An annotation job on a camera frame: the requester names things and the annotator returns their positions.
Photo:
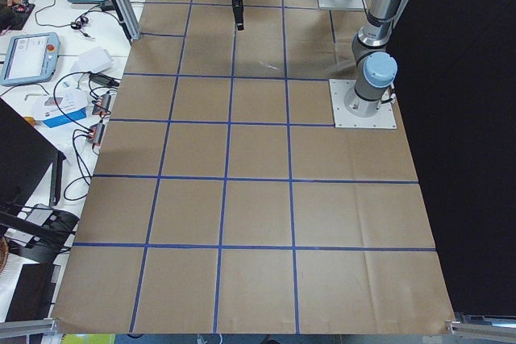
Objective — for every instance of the orange usb hub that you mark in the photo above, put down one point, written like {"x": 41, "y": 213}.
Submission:
{"x": 101, "y": 105}
{"x": 96, "y": 133}

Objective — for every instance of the white folded paper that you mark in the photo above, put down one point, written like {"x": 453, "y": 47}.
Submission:
{"x": 95, "y": 60}

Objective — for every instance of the black red button box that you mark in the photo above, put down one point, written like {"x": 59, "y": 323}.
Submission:
{"x": 15, "y": 17}

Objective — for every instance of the black monitor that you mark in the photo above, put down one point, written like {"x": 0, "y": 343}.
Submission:
{"x": 26, "y": 156}

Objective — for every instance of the upper orange usb hub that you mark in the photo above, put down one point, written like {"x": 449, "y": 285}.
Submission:
{"x": 101, "y": 105}

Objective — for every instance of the lower orange usb hub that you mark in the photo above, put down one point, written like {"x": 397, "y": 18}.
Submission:
{"x": 96, "y": 133}

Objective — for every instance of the black power adapter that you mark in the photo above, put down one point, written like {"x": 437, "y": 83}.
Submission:
{"x": 103, "y": 80}

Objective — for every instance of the near blue teach pendant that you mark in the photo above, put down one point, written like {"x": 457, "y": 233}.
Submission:
{"x": 30, "y": 59}

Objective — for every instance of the blue white cardboard box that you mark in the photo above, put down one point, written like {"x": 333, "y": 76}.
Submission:
{"x": 62, "y": 109}

